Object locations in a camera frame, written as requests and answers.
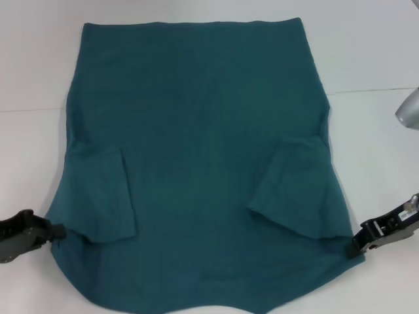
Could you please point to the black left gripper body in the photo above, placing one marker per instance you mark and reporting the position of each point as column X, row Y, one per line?
column 19, row 235

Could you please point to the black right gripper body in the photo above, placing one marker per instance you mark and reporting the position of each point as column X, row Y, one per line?
column 399, row 229

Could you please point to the teal blue t-shirt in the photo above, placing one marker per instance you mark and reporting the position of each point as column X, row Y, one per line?
column 203, row 131

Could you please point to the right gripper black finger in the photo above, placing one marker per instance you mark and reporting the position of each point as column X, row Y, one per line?
column 366, row 235

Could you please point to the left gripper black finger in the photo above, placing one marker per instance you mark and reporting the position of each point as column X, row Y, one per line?
column 57, row 231

